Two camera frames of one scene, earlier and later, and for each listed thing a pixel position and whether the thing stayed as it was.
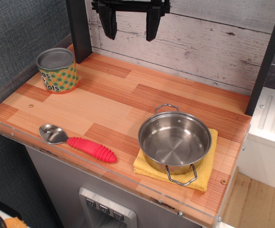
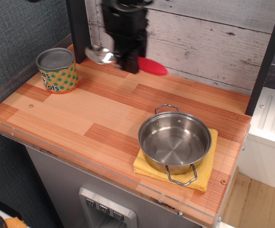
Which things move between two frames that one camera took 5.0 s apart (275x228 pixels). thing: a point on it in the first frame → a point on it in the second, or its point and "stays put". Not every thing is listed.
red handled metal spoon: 52,134 → 100,54
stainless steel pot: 175,141 stays put
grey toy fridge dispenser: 98,211 stays put
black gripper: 107,8 → 126,20
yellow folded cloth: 204,169 stays put
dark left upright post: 79,28 stays put
